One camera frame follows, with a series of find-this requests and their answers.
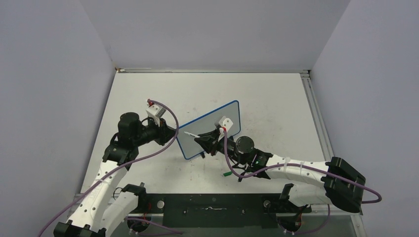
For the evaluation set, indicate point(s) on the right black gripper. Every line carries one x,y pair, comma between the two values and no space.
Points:
210,141

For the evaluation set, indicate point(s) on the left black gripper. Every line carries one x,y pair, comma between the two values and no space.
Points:
164,132

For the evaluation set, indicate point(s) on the green capped marker pen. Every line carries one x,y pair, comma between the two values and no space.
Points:
191,134

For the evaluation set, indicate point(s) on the blue framed whiteboard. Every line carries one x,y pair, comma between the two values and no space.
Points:
206,123

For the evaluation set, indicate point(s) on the green marker cap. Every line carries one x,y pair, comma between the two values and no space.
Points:
227,174

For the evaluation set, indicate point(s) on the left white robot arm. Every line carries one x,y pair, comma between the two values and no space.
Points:
95,217

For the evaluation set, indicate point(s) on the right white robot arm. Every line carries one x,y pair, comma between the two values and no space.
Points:
333,182

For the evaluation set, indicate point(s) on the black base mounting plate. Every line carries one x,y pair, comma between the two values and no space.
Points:
217,210

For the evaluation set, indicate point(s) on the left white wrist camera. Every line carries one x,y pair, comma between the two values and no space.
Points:
155,112

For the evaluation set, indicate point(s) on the aluminium frame rail back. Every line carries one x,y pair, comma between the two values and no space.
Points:
148,70

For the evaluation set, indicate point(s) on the aluminium frame rail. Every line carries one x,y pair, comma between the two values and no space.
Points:
148,70
320,126

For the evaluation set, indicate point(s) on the aluminium frame rail right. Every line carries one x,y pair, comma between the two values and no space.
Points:
320,126

